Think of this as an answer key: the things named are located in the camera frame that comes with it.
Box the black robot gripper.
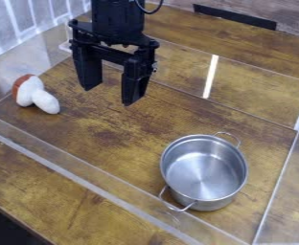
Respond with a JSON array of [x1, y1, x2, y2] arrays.
[[69, 0, 160, 106]]

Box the white plush mushroom red cap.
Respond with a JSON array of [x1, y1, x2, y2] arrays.
[[12, 74, 60, 115]]

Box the silver metal pot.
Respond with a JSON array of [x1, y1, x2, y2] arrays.
[[159, 132, 249, 212]]

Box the black bar on table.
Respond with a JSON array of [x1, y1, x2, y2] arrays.
[[194, 4, 278, 31]]

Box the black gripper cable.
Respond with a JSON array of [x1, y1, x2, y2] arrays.
[[134, 0, 164, 15]]

